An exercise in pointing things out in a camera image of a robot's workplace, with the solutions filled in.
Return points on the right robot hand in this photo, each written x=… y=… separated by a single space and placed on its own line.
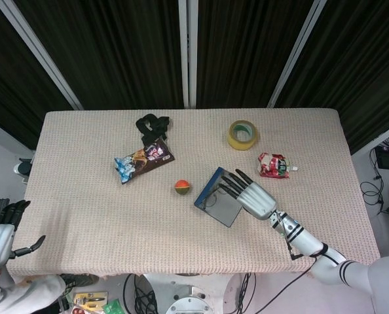
x=251 y=196

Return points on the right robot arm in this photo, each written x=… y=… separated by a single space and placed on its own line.
x=325 y=252

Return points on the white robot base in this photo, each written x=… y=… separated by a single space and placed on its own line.
x=189 y=302

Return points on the grey notebook blue spine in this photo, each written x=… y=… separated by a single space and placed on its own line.
x=219 y=202

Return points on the red drink pouch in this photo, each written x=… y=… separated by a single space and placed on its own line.
x=276 y=165

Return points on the yellow tape roll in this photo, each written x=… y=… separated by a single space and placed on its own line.
x=242 y=134

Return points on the grey-sleeved person arm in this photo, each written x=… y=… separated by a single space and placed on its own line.
x=27 y=292

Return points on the orange and green ball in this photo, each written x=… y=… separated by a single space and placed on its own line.
x=183 y=186

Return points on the yellow tool package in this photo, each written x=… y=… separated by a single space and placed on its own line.
x=91 y=299

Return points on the brown and blue snack bag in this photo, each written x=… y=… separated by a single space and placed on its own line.
x=143 y=158

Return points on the beige woven tablecloth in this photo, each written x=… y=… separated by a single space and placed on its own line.
x=116 y=212

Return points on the green packet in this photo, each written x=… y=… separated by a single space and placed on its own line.
x=111 y=307

